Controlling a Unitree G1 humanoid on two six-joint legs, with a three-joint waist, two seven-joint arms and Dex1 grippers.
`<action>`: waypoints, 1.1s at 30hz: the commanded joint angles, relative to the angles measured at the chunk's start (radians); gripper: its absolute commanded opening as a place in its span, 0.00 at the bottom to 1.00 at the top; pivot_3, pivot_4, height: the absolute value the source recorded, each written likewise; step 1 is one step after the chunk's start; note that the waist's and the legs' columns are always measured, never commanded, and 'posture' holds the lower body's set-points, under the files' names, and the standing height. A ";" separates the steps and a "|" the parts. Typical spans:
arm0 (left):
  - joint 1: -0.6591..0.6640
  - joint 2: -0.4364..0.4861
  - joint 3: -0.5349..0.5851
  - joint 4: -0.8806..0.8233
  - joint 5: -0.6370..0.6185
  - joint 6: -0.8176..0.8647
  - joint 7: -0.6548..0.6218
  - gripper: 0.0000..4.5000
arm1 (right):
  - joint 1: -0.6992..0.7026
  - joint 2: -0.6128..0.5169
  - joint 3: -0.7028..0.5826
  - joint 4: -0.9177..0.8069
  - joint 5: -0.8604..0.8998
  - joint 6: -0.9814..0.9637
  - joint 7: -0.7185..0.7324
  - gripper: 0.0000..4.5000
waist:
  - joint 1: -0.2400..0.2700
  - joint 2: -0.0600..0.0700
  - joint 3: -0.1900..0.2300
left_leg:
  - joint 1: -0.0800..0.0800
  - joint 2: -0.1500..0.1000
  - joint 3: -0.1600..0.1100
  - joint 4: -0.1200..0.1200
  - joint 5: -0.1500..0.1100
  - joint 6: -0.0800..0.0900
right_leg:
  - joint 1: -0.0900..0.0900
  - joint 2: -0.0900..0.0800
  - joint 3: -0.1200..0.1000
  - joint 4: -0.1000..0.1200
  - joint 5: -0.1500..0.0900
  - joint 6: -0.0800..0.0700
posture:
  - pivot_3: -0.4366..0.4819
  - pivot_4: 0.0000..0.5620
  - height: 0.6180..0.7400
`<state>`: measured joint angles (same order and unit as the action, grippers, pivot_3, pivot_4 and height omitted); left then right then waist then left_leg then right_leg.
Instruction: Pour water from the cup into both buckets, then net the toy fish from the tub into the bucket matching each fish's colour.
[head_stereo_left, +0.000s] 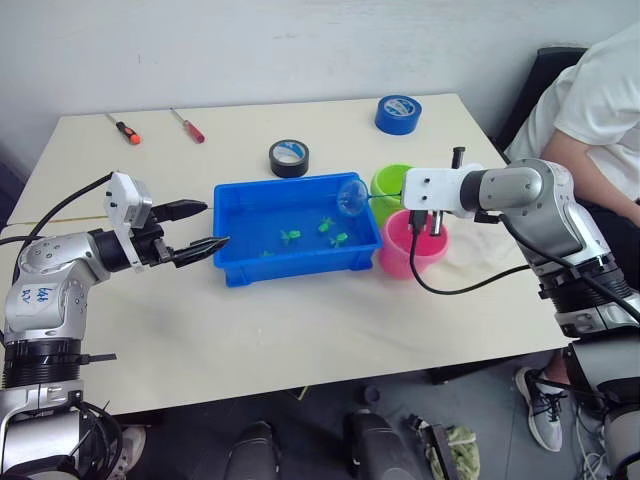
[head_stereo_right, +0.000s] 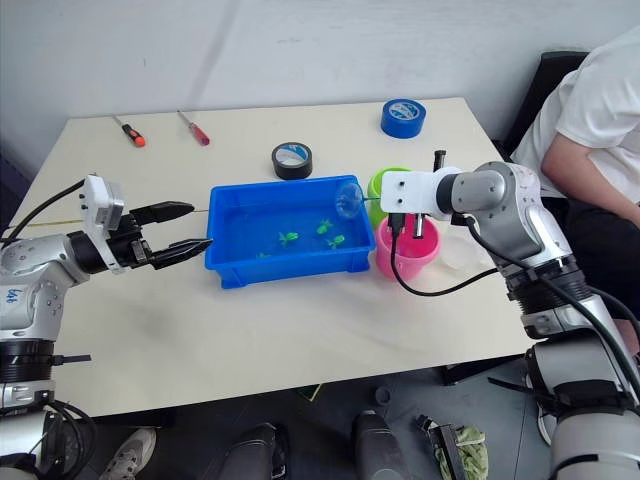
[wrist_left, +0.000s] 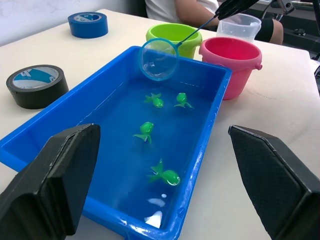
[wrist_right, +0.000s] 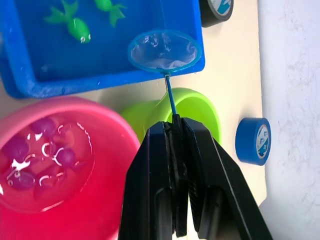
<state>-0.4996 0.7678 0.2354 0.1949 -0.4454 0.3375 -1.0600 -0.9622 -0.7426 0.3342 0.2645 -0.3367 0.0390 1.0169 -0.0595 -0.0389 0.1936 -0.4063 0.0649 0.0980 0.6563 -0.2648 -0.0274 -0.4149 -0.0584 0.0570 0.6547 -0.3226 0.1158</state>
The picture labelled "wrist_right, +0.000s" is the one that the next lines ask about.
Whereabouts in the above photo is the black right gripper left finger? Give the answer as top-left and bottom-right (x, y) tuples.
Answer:
(119, 121), (176, 240)

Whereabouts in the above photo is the pink plastic bucket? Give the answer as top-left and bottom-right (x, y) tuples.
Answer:
(0, 96), (142, 240)

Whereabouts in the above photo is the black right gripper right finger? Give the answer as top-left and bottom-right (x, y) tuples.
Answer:
(182, 117), (273, 240)

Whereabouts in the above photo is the blue plastic tub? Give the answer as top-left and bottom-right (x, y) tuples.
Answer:
(0, 0), (206, 99)

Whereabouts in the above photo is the black tape roll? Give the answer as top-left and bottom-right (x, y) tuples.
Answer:
(199, 0), (235, 28)

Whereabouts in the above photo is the blue tape roll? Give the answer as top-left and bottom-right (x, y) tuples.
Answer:
(235, 117), (272, 166)

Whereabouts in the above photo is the green toy fish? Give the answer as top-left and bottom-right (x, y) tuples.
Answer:
(93, 0), (127, 28)
(43, 0), (92, 45)

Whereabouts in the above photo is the green plastic bucket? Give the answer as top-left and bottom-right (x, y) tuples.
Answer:
(120, 87), (222, 147)

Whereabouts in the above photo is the magenta toy fish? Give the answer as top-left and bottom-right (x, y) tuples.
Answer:
(6, 171), (36, 191)
(2, 138), (31, 163)
(53, 147), (87, 173)
(29, 117), (57, 137)

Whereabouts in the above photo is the blue fishing net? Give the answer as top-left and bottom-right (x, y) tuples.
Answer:
(127, 29), (203, 238)

